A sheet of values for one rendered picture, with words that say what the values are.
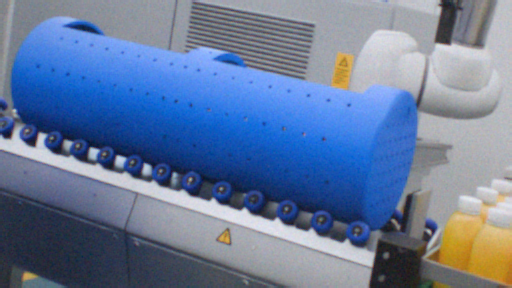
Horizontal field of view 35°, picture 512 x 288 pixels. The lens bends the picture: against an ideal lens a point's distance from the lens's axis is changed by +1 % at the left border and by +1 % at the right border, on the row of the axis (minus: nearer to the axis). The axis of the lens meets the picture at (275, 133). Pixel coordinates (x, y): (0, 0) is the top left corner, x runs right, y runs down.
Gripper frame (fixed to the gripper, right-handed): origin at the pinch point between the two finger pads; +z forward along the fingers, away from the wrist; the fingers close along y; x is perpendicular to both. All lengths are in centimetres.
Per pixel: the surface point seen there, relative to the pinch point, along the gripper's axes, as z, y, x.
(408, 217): 36.4, -5.6, -2.0
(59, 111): 33, -14, 77
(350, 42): 10, 152, 79
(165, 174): 40, -12, 49
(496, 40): -3, 277, 48
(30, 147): 43, -12, 86
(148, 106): 27, -15, 54
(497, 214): 29.1, -17.0, -19.6
